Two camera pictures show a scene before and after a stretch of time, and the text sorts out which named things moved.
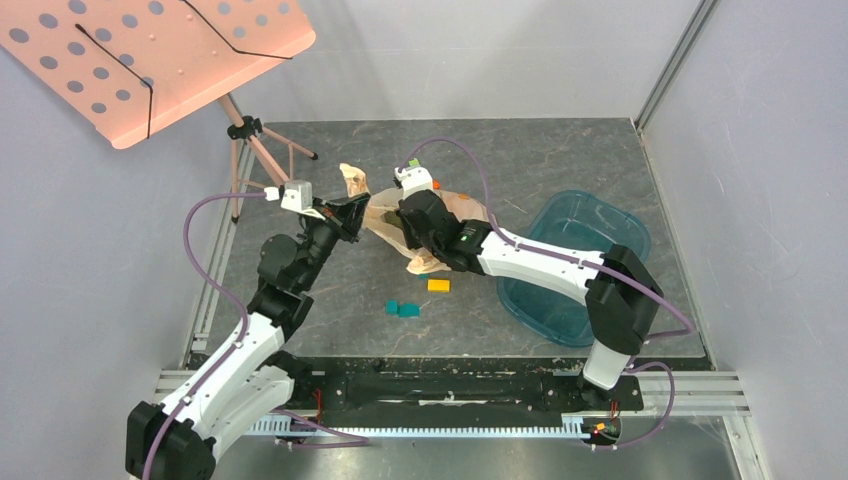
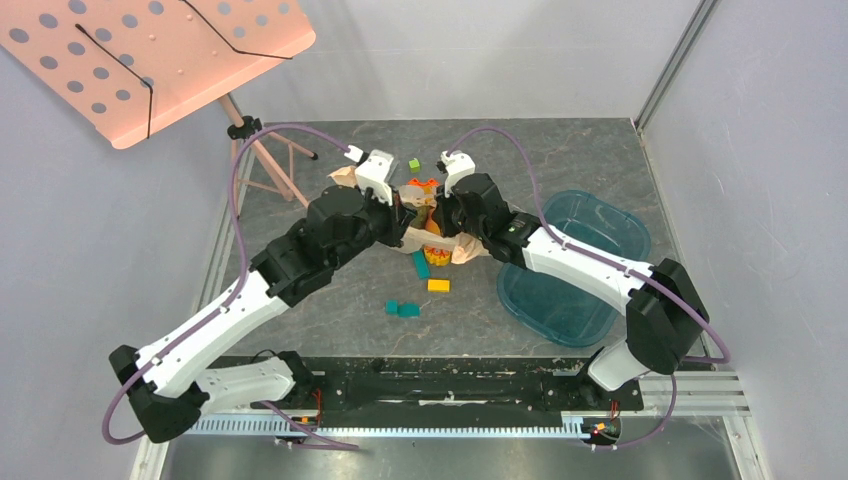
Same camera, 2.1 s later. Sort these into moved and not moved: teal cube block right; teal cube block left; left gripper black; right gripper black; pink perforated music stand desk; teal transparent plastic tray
Moved: right gripper black; left gripper black
Not moved: teal cube block left; pink perforated music stand desk; teal cube block right; teal transparent plastic tray
